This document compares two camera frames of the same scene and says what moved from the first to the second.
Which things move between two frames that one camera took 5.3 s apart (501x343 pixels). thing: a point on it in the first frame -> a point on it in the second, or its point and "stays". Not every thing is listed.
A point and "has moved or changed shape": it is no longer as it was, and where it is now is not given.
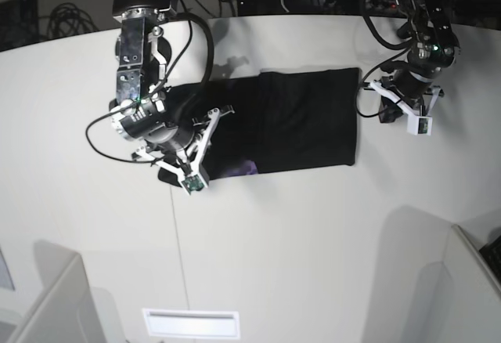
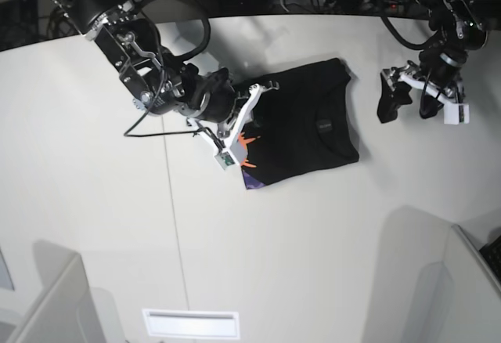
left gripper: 153,123 -> 221,94
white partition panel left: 66,311 stays
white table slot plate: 191,323 stays
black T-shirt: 282,120 has moved or changed shape
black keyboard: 491,254 stays
